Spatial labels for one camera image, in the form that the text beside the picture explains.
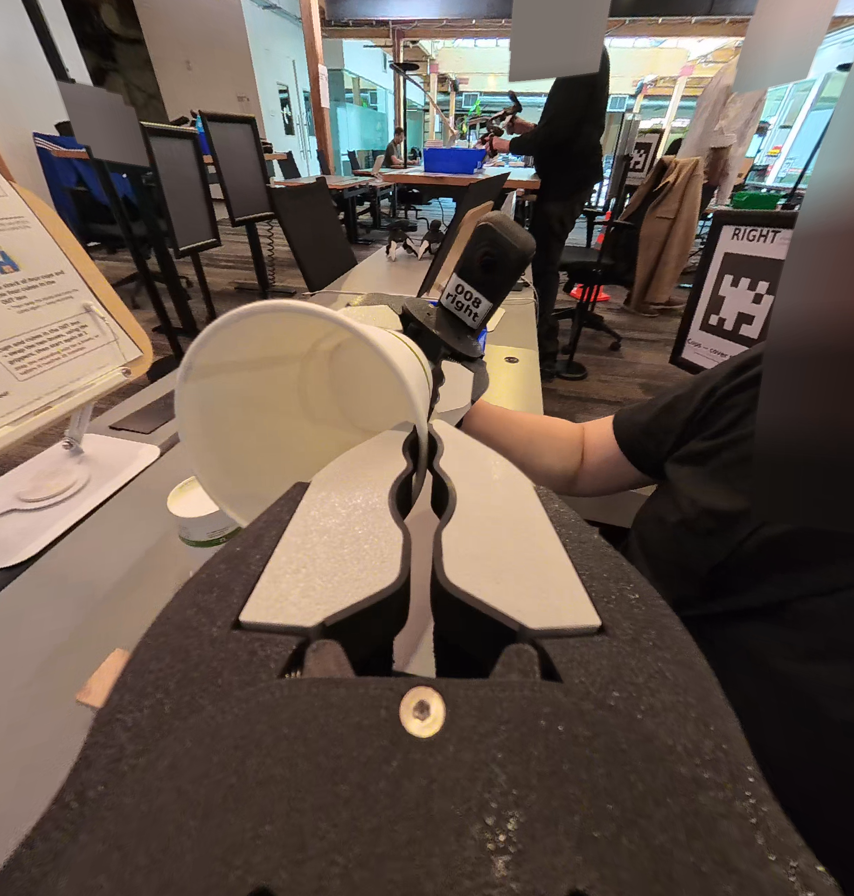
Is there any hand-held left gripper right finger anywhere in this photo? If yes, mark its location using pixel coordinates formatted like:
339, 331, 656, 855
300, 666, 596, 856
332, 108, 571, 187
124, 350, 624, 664
429, 419, 604, 679

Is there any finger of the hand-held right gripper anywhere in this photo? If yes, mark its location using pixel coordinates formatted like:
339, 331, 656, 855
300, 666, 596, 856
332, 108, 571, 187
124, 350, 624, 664
430, 360, 475, 422

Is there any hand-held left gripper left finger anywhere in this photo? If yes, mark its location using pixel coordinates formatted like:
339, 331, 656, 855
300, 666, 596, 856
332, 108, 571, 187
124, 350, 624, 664
238, 427, 428, 679

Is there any wooden cube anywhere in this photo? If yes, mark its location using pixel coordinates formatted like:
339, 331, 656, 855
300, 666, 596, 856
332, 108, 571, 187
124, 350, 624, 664
76, 647, 132, 711

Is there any person's right forearm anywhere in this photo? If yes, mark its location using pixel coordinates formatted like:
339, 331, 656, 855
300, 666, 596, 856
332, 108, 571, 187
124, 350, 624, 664
460, 398, 655, 499

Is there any long wooden table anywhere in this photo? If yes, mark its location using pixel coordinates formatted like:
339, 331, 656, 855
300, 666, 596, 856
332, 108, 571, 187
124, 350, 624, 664
273, 164, 541, 235

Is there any black office chair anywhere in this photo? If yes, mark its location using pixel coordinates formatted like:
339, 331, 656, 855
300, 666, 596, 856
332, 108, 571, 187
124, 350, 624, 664
558, 210, 655, 382
268, 176, 359, 294

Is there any blue plastic bin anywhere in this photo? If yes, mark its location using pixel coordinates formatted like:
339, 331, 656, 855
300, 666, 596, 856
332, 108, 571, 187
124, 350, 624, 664
423, 146, 488, 175

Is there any brown hanging coat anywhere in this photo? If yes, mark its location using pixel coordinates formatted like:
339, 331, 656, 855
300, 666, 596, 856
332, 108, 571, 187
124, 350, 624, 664
621, 155, 706, 317

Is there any small marker sign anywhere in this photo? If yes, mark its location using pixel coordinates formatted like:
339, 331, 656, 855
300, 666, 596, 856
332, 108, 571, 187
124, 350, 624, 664
624, 132, 664, 184

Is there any dark inset table panel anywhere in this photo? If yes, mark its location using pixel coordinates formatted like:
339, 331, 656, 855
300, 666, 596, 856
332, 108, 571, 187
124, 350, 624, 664
108, 392, 177, 435

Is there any framed marker sign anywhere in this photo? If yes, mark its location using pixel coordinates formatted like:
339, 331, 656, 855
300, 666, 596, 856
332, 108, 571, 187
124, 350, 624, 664
669, 209, 800, 375

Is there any black monitor on stand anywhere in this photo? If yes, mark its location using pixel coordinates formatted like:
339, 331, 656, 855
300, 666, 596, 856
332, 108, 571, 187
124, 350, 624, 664
198, 110, 296, 298
139, 121, 222, 340

